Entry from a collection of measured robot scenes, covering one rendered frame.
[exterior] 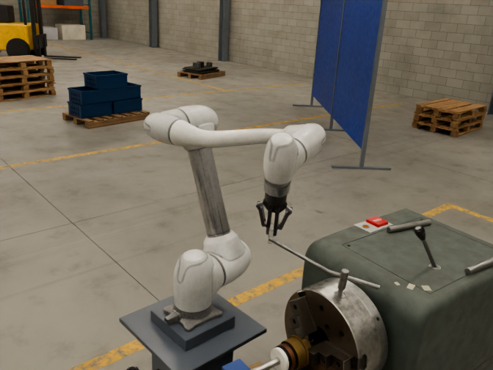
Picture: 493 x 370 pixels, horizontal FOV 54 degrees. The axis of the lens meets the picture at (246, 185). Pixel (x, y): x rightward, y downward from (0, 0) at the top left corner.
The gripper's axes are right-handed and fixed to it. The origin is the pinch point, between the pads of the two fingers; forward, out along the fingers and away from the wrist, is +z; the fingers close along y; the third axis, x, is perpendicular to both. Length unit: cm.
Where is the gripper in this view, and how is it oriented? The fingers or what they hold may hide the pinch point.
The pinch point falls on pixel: (271, 234)
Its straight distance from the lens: 175.1
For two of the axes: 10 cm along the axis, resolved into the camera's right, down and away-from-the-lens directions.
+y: -9.7, -1.8, 1.5
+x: -2.3, 5.9, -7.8
